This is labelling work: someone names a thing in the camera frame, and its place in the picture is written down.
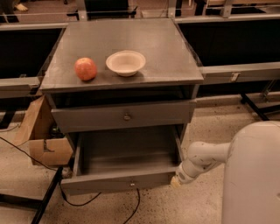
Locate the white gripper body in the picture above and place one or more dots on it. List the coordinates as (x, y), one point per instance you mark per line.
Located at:
(183, 175)

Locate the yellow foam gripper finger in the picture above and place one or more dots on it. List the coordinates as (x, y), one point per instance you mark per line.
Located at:
(175, 182)

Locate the grey drawer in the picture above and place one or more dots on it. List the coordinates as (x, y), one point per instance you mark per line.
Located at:
(123, 116)
(124, 159)

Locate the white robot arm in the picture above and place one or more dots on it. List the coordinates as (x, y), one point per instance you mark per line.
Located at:
(251, 185)

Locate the grey wooden drawer cabinet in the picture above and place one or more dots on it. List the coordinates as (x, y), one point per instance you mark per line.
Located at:
(170, 72)

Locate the grey top drawer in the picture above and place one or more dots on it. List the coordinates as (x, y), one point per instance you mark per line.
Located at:
(123, 116)

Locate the black chair base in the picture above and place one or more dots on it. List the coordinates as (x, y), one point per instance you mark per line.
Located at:
(261, 112)

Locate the white paper bowl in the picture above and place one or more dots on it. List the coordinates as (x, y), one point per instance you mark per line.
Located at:
(125, 63)

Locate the red apple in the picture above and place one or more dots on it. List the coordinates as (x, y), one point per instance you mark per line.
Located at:
(85, 69)

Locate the brown cardboard box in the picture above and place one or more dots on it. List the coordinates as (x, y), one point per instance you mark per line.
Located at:
(35, 130)

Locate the grey right side rail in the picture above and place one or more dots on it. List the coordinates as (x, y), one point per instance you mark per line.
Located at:
(240, 73)

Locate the grey rail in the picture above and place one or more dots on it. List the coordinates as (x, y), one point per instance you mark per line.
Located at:
(240, 73)
(19, 87)

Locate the black metal floor frame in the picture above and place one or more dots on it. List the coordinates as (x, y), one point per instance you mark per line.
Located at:
(38, 205)

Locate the grey left side rail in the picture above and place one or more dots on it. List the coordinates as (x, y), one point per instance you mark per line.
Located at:
(19, 87)

